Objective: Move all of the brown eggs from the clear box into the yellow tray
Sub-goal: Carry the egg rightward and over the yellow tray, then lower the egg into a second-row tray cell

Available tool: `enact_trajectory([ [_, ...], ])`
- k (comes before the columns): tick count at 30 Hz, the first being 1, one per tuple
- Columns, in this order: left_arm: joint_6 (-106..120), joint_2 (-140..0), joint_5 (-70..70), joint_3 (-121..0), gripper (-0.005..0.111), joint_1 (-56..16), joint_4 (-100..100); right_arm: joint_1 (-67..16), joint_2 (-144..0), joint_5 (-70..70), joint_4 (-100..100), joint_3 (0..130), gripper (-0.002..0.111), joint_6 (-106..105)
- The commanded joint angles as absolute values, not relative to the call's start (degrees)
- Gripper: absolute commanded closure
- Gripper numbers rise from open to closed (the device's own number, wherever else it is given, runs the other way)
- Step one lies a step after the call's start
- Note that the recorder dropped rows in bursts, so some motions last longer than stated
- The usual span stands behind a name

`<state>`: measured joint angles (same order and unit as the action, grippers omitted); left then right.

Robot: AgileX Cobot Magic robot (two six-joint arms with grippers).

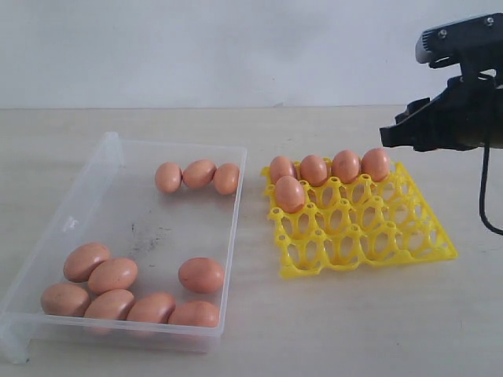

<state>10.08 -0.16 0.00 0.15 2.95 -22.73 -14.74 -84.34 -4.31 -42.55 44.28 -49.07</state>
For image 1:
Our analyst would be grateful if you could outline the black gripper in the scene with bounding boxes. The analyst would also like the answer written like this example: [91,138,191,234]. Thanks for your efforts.
[379,62,502,151]

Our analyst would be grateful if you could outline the brown egg packed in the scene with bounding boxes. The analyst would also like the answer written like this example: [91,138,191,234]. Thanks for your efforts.
[270,156,297,185]
[299,155,329,187]
[331,149,361,184]
[361,148,391,182]

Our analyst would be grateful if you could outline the brown egg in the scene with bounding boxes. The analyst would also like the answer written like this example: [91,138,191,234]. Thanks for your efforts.
[274,176,306,214]
[183,159,216,189]
[87,258,138,295]
[168,301,220,328]
[84,289,135,320]
[40,283,91,317]
[155,162,182,193]
[213,163,240,195]
[178,258,225,294]
[63,242,111,283]
[127,291,176,324]

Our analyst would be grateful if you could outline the yellow plastic egg tray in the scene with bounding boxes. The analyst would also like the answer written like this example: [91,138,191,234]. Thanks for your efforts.
[264,162,458,279]

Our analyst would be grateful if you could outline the clear plastic bin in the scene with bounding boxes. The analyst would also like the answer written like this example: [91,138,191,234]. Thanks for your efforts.
[1,132,247,364]

